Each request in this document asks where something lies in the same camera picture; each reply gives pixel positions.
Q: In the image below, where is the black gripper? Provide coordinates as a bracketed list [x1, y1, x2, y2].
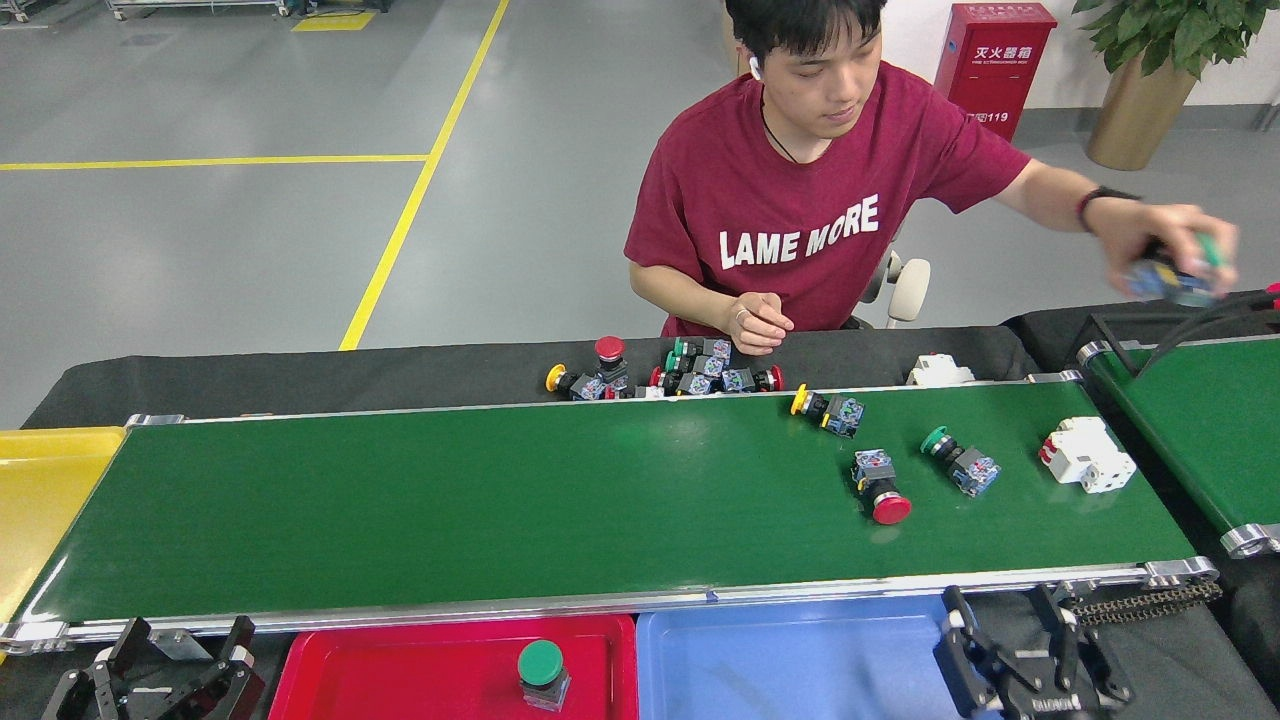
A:
[935, 585, 1133, 720]

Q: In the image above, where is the metal wheeled cart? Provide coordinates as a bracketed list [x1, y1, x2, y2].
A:
[105, 0, 301, 21]

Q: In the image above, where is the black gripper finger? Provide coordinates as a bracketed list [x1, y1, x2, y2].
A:
[40, 618, 151, 720]
[165, 615, 266, 720]

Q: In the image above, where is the green feeder conveyor belt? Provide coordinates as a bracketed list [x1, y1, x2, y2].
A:
[1075, 335, 1280, 559]

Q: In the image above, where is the gold plant pot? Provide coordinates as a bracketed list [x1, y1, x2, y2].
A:
[1087, 50, 1201, 171]

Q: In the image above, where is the blue plastic tray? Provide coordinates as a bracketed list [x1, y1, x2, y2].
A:
[636, 595, 991, 720]

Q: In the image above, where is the person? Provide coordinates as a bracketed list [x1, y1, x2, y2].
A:
[625, 0, 1241, 357]

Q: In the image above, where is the yellow plastic tray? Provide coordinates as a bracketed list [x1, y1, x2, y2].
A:
[0, 427, 127, 626]

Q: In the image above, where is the green potted plant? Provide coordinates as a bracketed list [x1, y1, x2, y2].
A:
[1072, 0, 1280, 79]

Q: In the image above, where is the large black table cloth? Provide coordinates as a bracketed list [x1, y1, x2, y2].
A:
[0, 325, 1280, 720]

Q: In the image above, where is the yellow push button switch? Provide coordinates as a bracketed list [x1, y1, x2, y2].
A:
[790, 384, 866, 439]
[545, 362, 607, 401]

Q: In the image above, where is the person's left hand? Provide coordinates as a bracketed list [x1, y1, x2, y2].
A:
[1095, 203, 1241, 301]

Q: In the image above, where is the red plastic tray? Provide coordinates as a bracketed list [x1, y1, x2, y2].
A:
[268, 614, 639, 720]

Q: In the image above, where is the black cable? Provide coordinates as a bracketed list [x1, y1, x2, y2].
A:
[1140, 288, 1280, 374]

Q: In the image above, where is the black wristwatch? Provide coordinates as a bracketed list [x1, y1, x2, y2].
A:
[1076, 185, 1143, 231]

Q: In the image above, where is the person's right hand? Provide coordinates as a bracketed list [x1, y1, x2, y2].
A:
[725, 292, 796, 357]

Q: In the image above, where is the long green conveyor belt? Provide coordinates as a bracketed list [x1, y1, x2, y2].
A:
[0, 370, 1223, 656]

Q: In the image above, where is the black drive chain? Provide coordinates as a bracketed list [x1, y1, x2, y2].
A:
[1068, 580, 1225, 628]

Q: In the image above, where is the white circuit breaker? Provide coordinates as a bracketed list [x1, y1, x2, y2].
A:
[1038, 416, 1138, 495]
[906, 354, 976, 388]

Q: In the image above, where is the grey office chair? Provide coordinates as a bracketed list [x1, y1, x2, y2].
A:
[860, 225, 933, 331]

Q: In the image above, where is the red fire extinguisher cabinet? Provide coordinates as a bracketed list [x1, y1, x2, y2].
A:
[933, 2, 1058, 143]

